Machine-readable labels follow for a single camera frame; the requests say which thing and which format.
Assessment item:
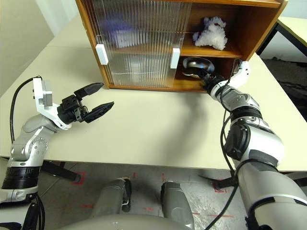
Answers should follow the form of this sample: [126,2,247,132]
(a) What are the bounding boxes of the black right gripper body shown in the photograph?
[202,74,227,92]

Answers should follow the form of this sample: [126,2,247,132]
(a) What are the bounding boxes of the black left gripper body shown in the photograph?
[57,94,91,123]

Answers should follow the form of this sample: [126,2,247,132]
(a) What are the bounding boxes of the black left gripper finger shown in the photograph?
[84,101,115,124]
[73,82,104,99]

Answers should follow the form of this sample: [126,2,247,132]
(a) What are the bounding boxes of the steel bowl with handles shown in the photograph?
[182,57,215,79]

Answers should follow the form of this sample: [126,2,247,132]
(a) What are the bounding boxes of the white door handle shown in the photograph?
[95,44,109,65]
[170,47,181,69]

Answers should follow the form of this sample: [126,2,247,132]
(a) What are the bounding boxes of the ribbed clear sliding door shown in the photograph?
[83,0,186,88]
[95,0,192,88]

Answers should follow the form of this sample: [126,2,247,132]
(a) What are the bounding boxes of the white plush toy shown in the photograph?
[192,16,227,51]

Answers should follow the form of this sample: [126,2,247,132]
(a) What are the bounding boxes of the purple tissue pack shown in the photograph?
[102,18,137,50]

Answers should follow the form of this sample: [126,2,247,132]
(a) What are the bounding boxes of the wooden cabinet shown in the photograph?
[75,0,288,93]

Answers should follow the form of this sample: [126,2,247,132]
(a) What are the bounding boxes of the black table leg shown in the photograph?
[42,161,81,182]
[198,174,238,190]

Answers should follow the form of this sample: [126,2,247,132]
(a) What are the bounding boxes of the black-framed side table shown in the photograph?
[256,16,307,60]

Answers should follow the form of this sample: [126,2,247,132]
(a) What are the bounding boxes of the grey left robot leg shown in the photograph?
[90,177,132,221]

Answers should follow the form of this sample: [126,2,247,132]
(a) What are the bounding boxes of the grey robot leg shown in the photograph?
[90,177,132,221]
[160,181,195,230]

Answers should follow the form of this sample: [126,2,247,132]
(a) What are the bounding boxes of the grey robot torso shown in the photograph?
[57,214,190,230]

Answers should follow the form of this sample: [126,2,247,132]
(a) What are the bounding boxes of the grey right robot leg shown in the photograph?
[160,181,195,230]

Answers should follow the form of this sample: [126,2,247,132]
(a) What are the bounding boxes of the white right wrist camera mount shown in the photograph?
[225,61,251,89]

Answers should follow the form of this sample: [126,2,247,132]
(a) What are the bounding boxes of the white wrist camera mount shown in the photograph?
[32,77,72,131]
[225,61,251,89]

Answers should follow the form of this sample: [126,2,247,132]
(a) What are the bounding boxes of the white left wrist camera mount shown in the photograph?
[32,77,72,131]

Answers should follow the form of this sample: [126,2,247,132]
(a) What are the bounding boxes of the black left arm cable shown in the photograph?
[9,76,40,144]

